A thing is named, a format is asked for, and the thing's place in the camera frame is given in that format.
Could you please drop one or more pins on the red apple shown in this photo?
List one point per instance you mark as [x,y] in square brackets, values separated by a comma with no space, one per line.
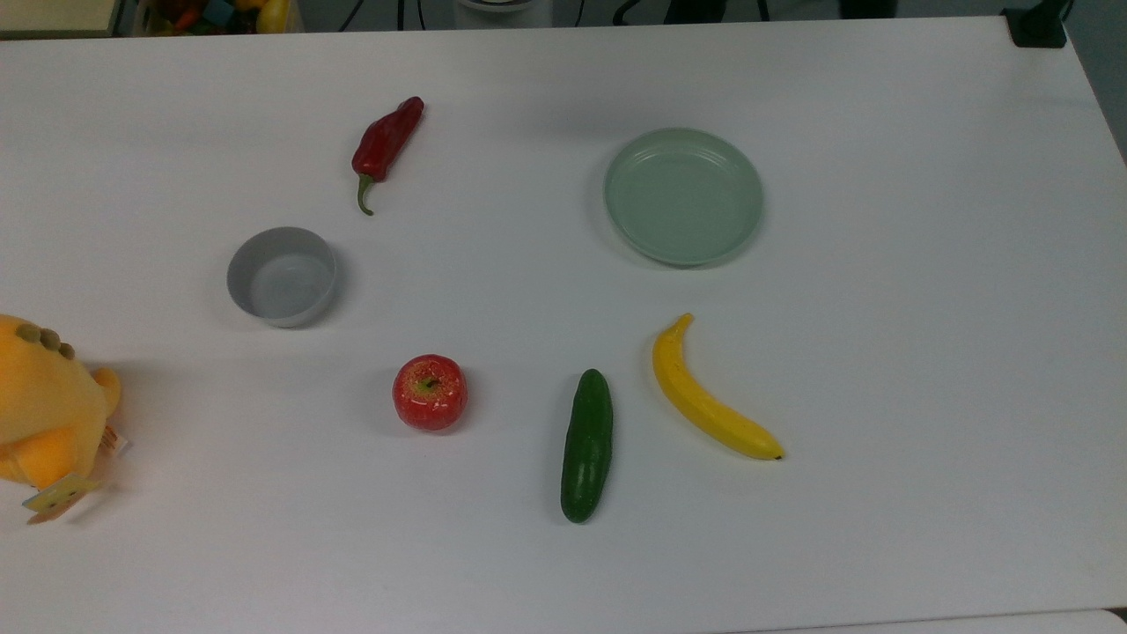
[430,396]

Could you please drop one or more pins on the grey round bowl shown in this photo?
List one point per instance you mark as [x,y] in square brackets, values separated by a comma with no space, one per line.
[282,283]

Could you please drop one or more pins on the green cucumber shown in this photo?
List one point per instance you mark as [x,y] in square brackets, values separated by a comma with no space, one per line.
[587,449]

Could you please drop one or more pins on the yellow banana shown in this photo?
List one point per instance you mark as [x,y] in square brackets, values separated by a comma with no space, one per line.
[694,399]

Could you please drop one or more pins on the pale green plate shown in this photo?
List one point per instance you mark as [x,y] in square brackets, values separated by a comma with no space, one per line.
[683,197]

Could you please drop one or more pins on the red chili pepper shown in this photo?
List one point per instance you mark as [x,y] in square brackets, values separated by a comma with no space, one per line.
[385,143]

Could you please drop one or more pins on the box of colourful toys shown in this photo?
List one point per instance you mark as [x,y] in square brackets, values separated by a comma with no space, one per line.
[220,14]

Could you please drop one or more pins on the yellow plush toy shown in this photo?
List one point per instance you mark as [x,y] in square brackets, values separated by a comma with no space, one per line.
[44,405]

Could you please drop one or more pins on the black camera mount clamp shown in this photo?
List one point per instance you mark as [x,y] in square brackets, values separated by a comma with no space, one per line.
[1037,26]

